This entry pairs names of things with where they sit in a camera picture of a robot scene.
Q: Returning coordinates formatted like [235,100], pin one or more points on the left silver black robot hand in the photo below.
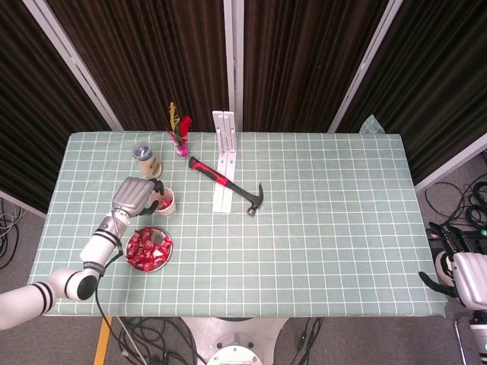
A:
[131,195]

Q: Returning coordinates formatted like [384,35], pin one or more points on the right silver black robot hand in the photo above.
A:
[472,279]

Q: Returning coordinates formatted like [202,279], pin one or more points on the red candy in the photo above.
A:
[133,248]
[166,247]
[160,259]
[145,266]
[165,204]

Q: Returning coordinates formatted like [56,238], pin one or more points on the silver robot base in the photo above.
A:
[232,342]

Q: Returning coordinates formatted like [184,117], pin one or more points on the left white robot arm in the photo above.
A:
[99,247]

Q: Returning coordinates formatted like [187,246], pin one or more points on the beige dressing bottle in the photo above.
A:
[150,165]

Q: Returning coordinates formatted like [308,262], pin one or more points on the black box with numbered lights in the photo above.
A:
[483,239]

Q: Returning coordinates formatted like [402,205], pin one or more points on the white paper cup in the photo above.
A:
[171,210]

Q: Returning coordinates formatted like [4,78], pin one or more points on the round metal plate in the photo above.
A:
[158,237]

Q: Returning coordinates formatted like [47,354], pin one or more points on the colourful feather shuttlecock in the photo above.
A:
[182,150]

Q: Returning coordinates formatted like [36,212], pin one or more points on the red black claw hammer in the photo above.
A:
[213,175]

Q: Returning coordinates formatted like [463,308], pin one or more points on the white folding stand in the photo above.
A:
[222,199]

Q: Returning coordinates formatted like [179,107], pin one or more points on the dark brown pleated curtain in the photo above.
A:
[23,114]
[152,57]
[437,76]
[304,57]

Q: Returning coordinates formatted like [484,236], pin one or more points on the yellow floor tape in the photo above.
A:
[102,342]

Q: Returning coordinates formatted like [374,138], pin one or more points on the green checked tablecloth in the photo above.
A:
[304,228]

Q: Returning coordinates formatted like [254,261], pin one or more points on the white metal frame rail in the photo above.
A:
[452,163]
[19,201]

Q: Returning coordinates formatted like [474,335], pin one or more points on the white metal frame post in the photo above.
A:
[72,61]
[233,57]
[367,61]

